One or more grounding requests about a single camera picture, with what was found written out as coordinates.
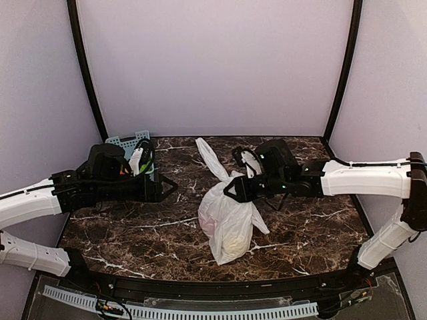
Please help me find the black left corner post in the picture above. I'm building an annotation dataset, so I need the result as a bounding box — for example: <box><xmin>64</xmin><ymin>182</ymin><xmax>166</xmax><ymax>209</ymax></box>
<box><xmin>66</xmin><ymin>0</ymin><xmax>108</xmax><ymax>141</ymax></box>

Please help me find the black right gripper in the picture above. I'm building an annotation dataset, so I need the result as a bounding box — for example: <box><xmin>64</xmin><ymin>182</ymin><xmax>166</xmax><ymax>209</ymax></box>
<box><xmin>224</xmin><ymin>171</ymin><xmax>289</xmax><ymax>202</ymax></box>

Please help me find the white plastic bag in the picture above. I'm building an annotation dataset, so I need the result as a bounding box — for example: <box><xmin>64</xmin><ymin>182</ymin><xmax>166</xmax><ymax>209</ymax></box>
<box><xmin>195</xmin><ymin>137</ymin><xmax>270</xmax><ymax>265</ymax></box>

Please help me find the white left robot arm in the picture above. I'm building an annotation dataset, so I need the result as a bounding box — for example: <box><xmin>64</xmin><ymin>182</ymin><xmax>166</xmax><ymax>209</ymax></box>
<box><xmin>1</xmin><ymin>143</ymin><xmax>177</xmax><ymax>291</ymax></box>

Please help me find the grey slotted cable duct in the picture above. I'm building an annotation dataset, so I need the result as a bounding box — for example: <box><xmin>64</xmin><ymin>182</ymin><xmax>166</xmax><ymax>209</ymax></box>
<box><xmin>42</xmin><ymin>285</ymin><xmax>319</xmax><ymax>320</ymax></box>

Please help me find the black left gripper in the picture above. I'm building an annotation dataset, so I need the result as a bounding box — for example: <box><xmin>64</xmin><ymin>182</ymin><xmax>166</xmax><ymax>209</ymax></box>
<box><xmin>93</xmin><ymin>173</ymin><xmax>178</xmax><ymax>203</ymax></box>

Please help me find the black right corner post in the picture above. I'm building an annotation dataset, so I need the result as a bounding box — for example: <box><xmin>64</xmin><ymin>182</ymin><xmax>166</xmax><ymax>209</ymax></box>
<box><xmin>321</xmin><ymin>0</ymin><xmax>375</xmax><ymax>234</ymax></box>

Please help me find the black corner post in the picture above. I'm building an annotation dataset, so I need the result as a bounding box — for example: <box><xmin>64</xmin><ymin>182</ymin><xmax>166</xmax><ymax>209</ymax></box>
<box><xmin>321</xmin><ymin>0</ymin><xmax>375</xmax><ymax>234</ymax></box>
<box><xmin>66</xmin><ymin>0</ymin><xmax>108</xmax><ymax>141</ymax></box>

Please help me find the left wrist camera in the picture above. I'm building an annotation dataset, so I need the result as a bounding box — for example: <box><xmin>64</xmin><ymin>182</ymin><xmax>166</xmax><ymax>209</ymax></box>
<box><xmin>129</xmin><ymin>138</ymin><xmax>154</xmax><ymax>177</ymax></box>

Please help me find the light blue plastic basket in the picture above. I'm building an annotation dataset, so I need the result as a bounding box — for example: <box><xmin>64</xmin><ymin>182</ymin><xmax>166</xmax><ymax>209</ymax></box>
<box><xmin>105</xmin><ymin>131</ymin><xmax>154</xmax><ymax>175</ymax></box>

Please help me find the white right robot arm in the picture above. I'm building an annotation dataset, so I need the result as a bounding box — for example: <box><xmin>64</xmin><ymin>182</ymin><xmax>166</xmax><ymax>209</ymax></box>
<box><xmin>224</xmin><ymin>152</ymin><xmax>426</xmax><ymax>289</ymax></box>

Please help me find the black front rail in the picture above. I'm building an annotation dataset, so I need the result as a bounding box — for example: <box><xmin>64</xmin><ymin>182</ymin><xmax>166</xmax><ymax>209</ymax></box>
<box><xmin>61</xmin><ymin>270</ymin><xmax>367</xmax><ymax>301</ymax></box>

